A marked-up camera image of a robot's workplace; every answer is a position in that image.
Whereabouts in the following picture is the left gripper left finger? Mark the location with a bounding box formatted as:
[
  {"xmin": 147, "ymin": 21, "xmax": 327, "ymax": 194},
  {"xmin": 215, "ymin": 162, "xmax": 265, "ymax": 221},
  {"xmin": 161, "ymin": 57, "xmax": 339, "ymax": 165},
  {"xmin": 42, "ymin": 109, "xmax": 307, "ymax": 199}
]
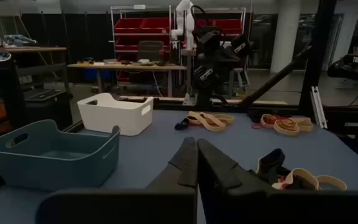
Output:
[{"xmin": 146, "ymin": 136, "xmax": 199, "ymax": 191}]

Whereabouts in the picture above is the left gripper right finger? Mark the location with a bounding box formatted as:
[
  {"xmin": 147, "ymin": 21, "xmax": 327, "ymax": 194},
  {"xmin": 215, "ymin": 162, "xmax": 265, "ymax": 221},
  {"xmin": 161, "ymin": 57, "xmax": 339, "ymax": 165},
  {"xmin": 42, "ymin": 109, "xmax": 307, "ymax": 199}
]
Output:
[{"xmin": 197, "ymin": 138, "xmax": 275, "ymax": 192}]

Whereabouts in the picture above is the short wide black band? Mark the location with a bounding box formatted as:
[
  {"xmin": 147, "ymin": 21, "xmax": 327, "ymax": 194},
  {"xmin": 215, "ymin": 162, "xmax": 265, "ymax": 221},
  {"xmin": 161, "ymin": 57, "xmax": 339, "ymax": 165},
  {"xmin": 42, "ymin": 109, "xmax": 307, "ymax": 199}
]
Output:
[{"xmin": 175, "ymin": 118, "xmax": 191, "ymax": 131}]

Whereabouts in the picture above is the large black rubber band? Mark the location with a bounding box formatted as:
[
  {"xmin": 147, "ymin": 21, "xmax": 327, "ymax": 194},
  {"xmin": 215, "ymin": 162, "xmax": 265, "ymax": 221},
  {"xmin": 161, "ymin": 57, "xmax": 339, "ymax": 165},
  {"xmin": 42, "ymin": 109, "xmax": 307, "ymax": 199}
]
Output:
[{"xmin": 249, "ymin": 148, "xmax": 291, "ymax": 185}]

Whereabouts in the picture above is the red storage bin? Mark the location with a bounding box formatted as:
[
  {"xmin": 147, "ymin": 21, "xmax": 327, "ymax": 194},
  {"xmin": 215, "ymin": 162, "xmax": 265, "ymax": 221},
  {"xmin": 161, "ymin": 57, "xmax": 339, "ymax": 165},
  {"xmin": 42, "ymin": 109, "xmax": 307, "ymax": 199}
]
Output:
[
  {"xmin": 140, "ymin": 17, "xmax": 171, "ymax": 34},
  {"xmin": 114, "ymin": 17, "xmax": 144, "ymax": 34},
  {"xmin": 115, "ymin": 37, "xmax": 140, "ymax": 52},
  {"xmin": 197, "ymin": 19, "xmax": 244, "ymax": 35}
]

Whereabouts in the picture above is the blue table mat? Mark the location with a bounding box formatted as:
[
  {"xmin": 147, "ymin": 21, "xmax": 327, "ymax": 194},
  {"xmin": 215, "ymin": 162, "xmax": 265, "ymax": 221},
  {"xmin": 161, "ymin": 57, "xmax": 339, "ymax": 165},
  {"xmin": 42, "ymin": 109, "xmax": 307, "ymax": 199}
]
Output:
[{"xmin": 0, "ymin": 109, "xmax": 358, "ymax": 224}]

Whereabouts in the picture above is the metal shelf rack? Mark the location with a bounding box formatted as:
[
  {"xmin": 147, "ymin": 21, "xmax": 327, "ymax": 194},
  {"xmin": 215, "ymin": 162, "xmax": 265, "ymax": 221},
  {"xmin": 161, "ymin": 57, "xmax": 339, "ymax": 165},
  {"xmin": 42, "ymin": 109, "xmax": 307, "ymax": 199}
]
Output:
[
  {"xmin": 174, "ymin": 7, "xmax": 247, "ymax": 94},
  {"xmin": 110, "ymin": 4, "xmax": 173, "ymax": 91}
]

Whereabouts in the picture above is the grey stool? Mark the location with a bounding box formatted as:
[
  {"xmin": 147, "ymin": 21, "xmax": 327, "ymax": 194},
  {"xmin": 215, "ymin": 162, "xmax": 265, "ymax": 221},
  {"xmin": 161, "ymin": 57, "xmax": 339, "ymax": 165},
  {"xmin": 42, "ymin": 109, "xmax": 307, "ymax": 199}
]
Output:
[{"xmin": 227, "ymin": 67, "xmax": 251, "ymax": 98}]

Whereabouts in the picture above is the brown storage bin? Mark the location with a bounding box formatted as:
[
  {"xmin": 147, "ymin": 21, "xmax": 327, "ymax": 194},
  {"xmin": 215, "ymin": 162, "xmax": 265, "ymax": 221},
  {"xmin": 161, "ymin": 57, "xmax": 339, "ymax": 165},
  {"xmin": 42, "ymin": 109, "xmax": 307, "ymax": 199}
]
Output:
[{"xmin": 137, "ymin": 40, "xmax": 165, "ymax": 62}]

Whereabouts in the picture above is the white building column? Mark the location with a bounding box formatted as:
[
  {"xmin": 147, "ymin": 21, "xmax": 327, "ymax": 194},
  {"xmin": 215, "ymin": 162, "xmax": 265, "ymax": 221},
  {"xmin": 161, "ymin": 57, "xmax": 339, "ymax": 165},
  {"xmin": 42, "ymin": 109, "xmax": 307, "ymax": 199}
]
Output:
[{"xmin": 270, "ymin": 0, "xmax": 301, "ymax": 75}]

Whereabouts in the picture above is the wooden workbench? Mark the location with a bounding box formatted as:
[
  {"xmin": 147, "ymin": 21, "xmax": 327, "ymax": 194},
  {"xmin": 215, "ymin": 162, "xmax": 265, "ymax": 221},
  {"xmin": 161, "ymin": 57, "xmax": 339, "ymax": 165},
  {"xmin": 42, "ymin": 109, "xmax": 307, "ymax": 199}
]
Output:
[{"xmin": 67, "ymin": 62, "xmax": 188, "ymax": 98}]

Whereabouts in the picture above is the white plastic basket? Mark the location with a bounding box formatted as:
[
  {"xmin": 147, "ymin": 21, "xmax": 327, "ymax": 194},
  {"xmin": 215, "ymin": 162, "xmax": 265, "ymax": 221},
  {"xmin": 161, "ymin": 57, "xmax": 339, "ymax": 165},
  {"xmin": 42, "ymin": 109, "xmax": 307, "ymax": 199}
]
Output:
[{"xmin": 76, "ymin": 92, "xmax": 154, "ymax": 137}]

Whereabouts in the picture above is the blue storage bin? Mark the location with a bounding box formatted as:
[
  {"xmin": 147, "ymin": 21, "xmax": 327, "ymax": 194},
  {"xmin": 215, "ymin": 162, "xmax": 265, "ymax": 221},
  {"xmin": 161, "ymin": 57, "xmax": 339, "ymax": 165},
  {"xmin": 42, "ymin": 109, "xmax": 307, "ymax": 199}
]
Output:
[{"xmin": 84, "ymin": 68, "xmax": 114, "ymax": 80}]

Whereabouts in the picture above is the teal plastic basket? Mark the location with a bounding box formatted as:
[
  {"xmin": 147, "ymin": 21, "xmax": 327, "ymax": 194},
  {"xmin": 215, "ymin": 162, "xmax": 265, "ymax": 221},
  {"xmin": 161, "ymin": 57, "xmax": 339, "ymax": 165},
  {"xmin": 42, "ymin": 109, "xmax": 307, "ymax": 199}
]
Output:
[{"xmin": 0, "ymin": 119, "xmax": 121, "ymax": 191}]

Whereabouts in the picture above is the black equipment box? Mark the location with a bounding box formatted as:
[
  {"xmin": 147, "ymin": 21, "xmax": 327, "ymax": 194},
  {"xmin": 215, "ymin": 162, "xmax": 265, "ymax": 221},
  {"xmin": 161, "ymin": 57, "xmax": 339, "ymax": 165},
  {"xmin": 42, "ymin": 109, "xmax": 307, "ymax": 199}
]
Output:
[{"xmin": 23, "ymin": 88, "xmax": 73, "ymax": 129}]

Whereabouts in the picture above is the wooden side table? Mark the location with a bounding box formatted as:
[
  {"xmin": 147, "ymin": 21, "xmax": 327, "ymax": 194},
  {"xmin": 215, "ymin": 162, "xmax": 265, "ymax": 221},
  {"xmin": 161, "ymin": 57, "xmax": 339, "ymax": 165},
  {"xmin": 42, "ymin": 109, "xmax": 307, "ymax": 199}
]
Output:
[{"xmin": 0, "ymin": 45, "xmax": 68, "ymax": 57}]

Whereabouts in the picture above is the grey-blue device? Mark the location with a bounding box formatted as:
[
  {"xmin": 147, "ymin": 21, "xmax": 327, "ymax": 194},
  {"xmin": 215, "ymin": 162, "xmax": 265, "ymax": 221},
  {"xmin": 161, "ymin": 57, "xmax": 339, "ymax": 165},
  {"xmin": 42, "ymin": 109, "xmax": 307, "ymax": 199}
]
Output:
[{"xmin": 3, "ymin": 34, "xmax": 39, "ymax": 47}]

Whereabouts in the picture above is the black tower fan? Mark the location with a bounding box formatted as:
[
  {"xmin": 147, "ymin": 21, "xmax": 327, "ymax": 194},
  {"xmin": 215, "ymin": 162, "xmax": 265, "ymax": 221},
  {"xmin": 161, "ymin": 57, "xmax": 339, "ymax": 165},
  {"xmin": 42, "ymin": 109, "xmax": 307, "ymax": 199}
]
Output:
[{"xmin": 0, "ymin": 52, "xmax": 26, "ymax": 129}]

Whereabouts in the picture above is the silver aluminium bracket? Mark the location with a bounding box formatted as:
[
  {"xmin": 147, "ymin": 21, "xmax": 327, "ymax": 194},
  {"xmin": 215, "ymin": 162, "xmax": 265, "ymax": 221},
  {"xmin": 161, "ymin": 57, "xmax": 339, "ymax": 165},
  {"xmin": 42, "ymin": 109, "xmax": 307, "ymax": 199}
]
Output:
[{"xmin": 310, "ymin": 86, "xmax": 328, "ymax": 129}]

